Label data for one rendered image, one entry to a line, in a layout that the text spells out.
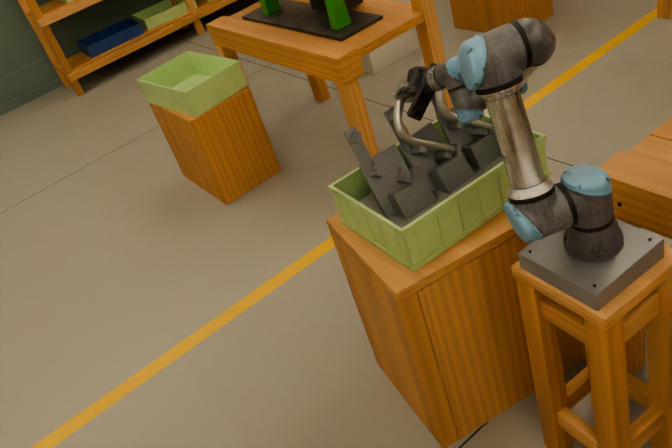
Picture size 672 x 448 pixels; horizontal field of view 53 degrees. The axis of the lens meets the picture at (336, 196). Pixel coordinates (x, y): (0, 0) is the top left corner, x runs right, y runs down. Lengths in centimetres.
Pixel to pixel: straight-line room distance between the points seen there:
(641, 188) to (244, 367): 190
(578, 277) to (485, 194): 49
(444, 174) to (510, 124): 68
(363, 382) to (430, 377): 62
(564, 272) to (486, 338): 63
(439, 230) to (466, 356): 50
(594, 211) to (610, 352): 38
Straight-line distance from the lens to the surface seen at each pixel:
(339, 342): 312
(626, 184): 217
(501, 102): 166
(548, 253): 193
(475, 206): 219
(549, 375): 226
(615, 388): 205
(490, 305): 234
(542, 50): 167
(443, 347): 232
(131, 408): 336
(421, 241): 209
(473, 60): 161
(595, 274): 186
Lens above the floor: 217
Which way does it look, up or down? 32 degrees down
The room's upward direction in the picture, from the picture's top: 19 degrees counter-clockwise
